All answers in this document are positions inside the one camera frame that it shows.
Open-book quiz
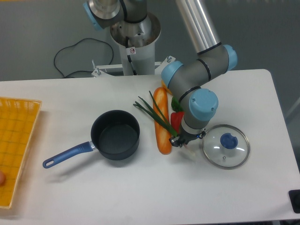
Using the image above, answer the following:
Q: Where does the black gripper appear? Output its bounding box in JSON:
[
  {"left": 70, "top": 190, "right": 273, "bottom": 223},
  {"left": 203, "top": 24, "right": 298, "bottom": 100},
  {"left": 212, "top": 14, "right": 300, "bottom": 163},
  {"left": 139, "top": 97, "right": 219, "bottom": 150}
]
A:
[{"left": 169, "top": 128, "right": 206, "bottom": 148}]

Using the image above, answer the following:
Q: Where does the green onion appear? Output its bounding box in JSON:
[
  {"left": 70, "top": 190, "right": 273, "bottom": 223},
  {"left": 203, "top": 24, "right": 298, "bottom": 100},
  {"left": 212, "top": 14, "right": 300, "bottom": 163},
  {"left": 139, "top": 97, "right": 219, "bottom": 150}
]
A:
[{"left": 133, "top": 93, "right": 178, "bottom": 136}]

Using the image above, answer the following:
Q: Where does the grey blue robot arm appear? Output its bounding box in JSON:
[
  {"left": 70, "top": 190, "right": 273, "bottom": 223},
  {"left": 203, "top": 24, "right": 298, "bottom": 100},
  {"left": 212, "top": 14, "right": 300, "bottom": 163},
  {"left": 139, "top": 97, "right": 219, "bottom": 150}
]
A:
[{"left": 83, "top": 0, "right": 237, "bottom": 147}]

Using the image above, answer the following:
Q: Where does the red bell pepper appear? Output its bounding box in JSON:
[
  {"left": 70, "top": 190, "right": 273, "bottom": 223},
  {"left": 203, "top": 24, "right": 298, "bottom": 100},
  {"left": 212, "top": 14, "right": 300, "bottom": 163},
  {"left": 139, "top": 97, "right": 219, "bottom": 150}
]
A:
[{"left": 171, "top": 111, "right": 184, "bottom": 133}]

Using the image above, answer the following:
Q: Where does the orange baguette bread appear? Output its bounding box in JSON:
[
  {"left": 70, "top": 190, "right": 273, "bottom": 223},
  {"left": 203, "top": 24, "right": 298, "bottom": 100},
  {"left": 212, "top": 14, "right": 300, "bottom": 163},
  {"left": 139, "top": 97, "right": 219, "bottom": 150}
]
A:
[{"left": 153, "top": 87, "right": 172, "bottom": 155}]

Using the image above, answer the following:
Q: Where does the green bell pepper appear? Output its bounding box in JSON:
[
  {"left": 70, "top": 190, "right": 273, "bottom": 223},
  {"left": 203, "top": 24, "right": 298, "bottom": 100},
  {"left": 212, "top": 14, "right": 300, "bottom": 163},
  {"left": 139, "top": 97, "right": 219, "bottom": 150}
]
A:
[{"left": 171, "top": 96, "right": 184, "bottom": 112}]

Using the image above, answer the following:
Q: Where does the glass lid blue knob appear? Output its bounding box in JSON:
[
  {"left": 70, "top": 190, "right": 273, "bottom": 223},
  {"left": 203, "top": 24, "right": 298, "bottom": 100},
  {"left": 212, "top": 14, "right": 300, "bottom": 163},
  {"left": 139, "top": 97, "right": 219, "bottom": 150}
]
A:
[{"left": 202, "top": 124, "right": 251, "bottom": 170}]

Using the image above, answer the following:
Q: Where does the yellow bell pepper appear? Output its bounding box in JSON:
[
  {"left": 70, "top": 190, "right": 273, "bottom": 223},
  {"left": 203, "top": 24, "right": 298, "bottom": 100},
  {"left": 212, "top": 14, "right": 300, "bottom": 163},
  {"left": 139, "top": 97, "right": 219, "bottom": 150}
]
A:
[{"left": 161, "top": 80, "right": 173, "bottom": 95}]

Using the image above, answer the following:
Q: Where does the black device at table edge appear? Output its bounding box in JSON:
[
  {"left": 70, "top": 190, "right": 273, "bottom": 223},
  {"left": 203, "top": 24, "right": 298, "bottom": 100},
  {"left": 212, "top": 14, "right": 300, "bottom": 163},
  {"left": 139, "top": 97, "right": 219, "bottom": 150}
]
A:
[{"left": 288, "top": 189, "right": 300, "bottom": 214}]

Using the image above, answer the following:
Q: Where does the yellow woven basket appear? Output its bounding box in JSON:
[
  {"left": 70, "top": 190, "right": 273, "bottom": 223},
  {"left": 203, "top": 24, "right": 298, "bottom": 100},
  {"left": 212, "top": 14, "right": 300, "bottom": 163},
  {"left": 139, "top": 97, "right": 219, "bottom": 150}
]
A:
[{"left": 0, "top": 97, "right": 42, "bottom": 209}]

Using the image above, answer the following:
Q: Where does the black saucepan blue handle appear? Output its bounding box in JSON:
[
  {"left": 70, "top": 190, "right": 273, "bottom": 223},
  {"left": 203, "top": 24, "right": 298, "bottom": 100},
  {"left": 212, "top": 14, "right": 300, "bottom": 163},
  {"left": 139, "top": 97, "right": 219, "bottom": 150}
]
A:
[{"left": 43, "top": 110, "right": 140, "bottom": 169}]

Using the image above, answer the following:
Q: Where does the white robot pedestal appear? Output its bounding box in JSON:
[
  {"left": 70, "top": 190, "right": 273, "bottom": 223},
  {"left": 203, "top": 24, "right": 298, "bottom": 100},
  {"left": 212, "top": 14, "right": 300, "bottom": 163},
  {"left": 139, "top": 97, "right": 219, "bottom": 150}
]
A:
[{"left": 92, "top": 13, "right": 176, "bottom": 77}]

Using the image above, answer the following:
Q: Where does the black floor cable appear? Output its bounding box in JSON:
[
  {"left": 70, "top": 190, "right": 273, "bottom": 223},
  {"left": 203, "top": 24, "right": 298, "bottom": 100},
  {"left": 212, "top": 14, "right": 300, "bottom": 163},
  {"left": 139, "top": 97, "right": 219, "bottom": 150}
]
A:
[{"left": 53, "top": 37, "right": 114, "bottom": 79}]

